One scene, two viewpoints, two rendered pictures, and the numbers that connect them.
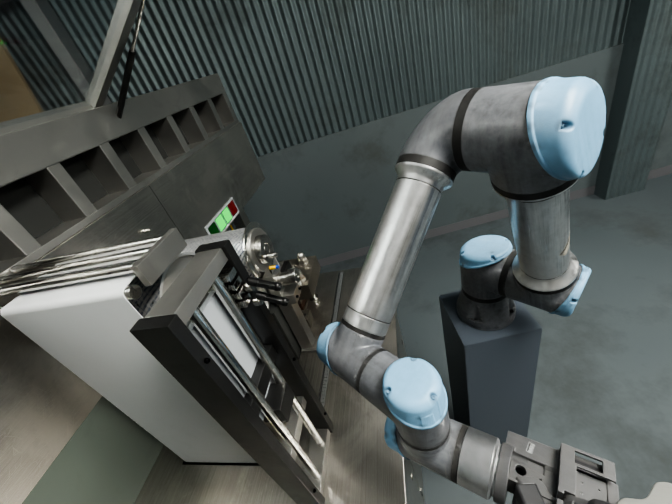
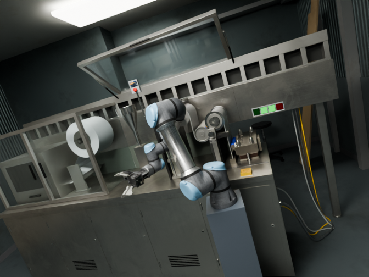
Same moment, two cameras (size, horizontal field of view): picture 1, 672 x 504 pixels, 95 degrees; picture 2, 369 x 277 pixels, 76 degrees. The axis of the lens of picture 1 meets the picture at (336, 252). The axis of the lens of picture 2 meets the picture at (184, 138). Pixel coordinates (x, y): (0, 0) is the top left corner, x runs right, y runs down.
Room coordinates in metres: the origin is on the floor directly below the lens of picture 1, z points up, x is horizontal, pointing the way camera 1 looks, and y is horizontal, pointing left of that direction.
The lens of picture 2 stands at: (0.51, -1.54, 1.56)
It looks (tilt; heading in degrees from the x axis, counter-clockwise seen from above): 12 degrees down; 92
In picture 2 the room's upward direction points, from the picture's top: 17 degrees counter-clockwise
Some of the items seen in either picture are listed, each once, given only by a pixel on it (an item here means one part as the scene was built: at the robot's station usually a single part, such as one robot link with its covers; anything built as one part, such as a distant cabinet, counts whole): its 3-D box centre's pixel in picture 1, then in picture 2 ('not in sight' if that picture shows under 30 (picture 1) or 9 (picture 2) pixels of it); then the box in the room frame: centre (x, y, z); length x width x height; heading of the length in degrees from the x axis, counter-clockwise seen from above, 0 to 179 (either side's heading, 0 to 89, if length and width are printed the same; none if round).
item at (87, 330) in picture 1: (151, 394); not in sight; (0.43, 0.43, 1.17); 0.34 x 0.05 x 0.54; 73
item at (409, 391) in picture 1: (406, 395); (153, 151); (0.24, -0.03, 1.21); 0.11 x 0.08 x 0.11; 32
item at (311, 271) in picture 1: (262, 283); (246, 141); (0.92, 0.29, 1.00); 0.40 x 0.16 x 0.06; 73
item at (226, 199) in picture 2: (484, 297); (221, 193); (0.58, -0.35, 0.95); 0.15 x 0.15 x 0.10
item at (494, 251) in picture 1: (487, 265); (215, 174); (0.57, -0.35, 1.07); 0.13 x 0.12 x 0.14; 32
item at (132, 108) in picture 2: not in sight; (127, 109); (0.05, 0.50, 1.50); 0.14 x 0.14 x 0.06
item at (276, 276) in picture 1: (297, 311); (216, 148); (0.66, 0.16, 1.05); 0.06 x 0.05 x 0.31; 73
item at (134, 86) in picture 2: not in sight; (134, 86); (0.19, 0.37, 1.66); 0.07 x 0.07 x 0.10; 88
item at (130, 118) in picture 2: not in sight; (139, 144); (0.05, 0.50, 1.19); 0.14 x 0.14 x 0.57
